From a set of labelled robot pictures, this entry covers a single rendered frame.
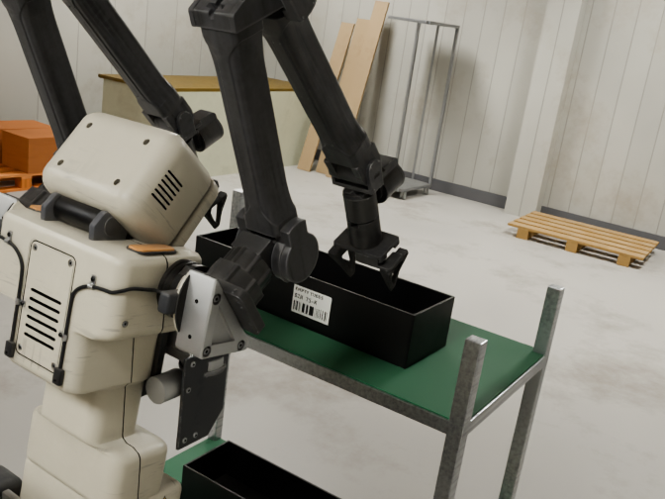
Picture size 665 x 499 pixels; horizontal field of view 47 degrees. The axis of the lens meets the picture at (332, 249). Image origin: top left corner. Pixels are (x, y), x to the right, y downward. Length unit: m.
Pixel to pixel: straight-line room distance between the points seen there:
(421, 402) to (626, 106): 6.16
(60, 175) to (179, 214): 0.18
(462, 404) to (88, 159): 0.72
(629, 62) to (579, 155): 0.91
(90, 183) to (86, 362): 0.25
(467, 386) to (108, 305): 0.60
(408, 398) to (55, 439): 0.59
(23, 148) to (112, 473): 5.15
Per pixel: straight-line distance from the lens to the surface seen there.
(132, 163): 1.12
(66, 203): 1.18
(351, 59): 8.15
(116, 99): 7.13
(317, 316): 1.59
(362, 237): 1.32
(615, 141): 7.43
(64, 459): 1.33
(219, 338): 1.08
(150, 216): 1.11
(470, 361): 1.31
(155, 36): 8.16
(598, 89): 7.46
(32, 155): 6.26
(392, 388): 1.43
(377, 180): 1.27
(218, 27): 0.97
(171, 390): 1.24
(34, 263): 1.19
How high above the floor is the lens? 1.58
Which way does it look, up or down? 17 degrees down
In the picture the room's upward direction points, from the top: 8 degrees clockwise
